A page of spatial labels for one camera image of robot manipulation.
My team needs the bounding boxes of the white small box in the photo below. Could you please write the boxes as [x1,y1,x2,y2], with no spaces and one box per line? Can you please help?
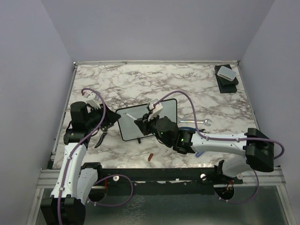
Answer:
[217,66,237,82]

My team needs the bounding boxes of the silver combination wrench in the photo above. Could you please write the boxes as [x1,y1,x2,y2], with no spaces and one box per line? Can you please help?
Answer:
[177,117,212,126]

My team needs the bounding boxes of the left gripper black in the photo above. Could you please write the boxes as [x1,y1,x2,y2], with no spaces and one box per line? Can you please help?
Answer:
[86,103,121,129]

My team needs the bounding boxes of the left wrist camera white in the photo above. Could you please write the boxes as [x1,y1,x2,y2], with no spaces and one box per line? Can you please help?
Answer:
[83,92,100,109]

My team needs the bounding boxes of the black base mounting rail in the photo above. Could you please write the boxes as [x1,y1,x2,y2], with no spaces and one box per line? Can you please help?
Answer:
[81,163,242,195]

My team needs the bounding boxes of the black wire stripper pliers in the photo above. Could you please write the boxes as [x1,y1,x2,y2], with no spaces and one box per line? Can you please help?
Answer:
[94,125,112,149]

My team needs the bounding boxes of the white whiteboard marker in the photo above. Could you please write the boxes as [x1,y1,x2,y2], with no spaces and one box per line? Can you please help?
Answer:
[124,113,137,120]

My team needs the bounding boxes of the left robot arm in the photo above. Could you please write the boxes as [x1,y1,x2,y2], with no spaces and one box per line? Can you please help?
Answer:
[40,100,121,225]

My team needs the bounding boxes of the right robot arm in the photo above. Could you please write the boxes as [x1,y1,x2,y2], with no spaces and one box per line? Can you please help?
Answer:
[134,114,274,183]

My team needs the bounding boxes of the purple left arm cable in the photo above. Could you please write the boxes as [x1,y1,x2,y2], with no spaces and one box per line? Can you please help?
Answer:
[57,88,106,225]

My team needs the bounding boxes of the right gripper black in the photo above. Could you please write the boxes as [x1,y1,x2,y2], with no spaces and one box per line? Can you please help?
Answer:
[136,110,171,146]

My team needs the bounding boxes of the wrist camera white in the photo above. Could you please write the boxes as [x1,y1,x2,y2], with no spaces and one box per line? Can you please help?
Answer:
[83,92,100,109]
[147,99,163,121]

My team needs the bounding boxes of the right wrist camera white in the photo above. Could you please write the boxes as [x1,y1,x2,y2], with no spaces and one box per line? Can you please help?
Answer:
[147,99,163,121]

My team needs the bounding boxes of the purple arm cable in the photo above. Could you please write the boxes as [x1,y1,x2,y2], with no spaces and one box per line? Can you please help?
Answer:
[154,90,285,161]
[57,88,106,225]

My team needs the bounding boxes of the small black-framed whiteboard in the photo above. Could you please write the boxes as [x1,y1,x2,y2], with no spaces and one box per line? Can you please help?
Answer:
[116,98,177,141]

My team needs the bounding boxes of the blue handled pliers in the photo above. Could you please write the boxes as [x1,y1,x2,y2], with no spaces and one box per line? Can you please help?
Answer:
[179,127,206,133]

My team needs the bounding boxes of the black flat box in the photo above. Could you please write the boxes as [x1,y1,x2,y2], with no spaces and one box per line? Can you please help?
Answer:
[214,64,239,93]

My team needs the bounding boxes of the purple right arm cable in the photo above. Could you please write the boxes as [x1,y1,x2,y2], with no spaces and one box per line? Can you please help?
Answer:
[154,90,285,161]

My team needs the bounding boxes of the blue red screwdriver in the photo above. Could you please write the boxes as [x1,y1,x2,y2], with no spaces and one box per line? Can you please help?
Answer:
[195,152,203,158]

